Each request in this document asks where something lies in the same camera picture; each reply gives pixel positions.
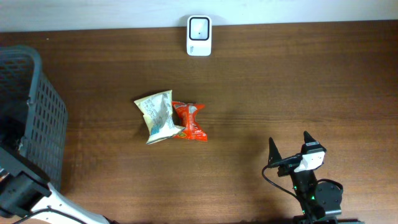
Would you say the grey plastic mesh basket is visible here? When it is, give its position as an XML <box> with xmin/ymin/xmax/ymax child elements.
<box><xmin>1</xmin><ymin>45</ymin><xmax>68</xmax><ymax>190</ymax></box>

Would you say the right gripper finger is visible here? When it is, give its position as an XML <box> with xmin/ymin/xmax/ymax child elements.
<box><xmin>268</xmin><ymin>138</ymin><xmax>282</xmax><ymax>167</ymax></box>
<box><xmin>303</xmin><ymin>131</ymin><xmax>317</xmax><ymax>145</ymax></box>

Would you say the cream snack bag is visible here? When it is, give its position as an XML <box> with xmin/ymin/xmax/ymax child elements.
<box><xmin>134</xmin><ymin>90</ymin><xmax>185</xmax><ymax>144</ymax></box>

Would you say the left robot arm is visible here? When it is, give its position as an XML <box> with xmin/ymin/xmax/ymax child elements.
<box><xmin>1</xmin><ymin>147</ymin><xmax>112</xmax><ymax>224</ymax></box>

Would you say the white barcode scanner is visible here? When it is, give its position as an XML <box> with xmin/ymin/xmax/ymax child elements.
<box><xmin>187</xmin><ymin>15</ymin><xmax>212</xmax><ymax>57</ymax></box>

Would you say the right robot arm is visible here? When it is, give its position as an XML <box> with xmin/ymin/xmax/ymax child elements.
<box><xmin>261</xmin><ymin>131</ymin><xmax>343</xmax><ymax>223</ymax></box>

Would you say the red snack bag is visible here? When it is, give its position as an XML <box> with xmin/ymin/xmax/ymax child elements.
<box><xmin>172</xmin><ymin>101</ymin><xmax>208</xmax><ymax>141</ymax></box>

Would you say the right black cable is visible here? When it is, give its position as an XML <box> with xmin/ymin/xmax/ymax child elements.
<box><xmin>261</xmin><ymin>154</ymin><xmax>315</xmax><ymax>224</ymax></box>

